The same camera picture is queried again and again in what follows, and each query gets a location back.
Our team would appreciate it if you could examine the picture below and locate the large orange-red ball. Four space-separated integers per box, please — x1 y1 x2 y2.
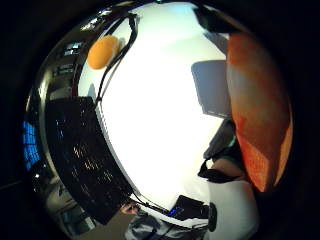
225 31 295 194

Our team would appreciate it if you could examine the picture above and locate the small black device blue light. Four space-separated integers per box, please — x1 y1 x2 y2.
167 194 210 222

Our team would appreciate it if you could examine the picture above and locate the black oval object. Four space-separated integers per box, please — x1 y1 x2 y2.
207 202 218 233

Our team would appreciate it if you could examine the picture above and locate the orange fruit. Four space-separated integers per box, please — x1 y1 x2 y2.
86 34 121 71

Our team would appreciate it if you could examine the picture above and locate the black keyboard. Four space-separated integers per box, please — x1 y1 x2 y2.
44 95 135 226

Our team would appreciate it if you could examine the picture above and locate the blue lit screen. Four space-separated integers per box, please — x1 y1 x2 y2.
21 120 42 172

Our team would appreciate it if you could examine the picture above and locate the thin black device cable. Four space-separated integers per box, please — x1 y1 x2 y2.
129 197 172 216

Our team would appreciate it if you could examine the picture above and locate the long black cable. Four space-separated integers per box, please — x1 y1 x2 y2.
94 13 140 105

